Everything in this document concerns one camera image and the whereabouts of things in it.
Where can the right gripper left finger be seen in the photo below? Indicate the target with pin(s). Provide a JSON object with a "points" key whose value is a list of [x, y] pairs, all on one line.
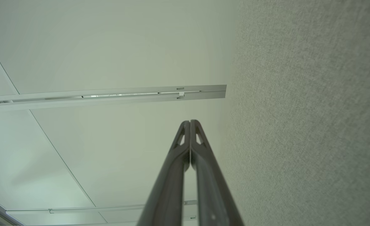
{"points": [[166, 194]]}

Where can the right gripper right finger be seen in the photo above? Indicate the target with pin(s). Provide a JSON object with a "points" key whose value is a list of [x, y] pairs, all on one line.
{"points": [[213, 201]]}

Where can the grey partition post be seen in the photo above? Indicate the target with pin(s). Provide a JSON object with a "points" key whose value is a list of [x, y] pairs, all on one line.
{"points": [[94, 209], [204, 95], [204, 88]]}

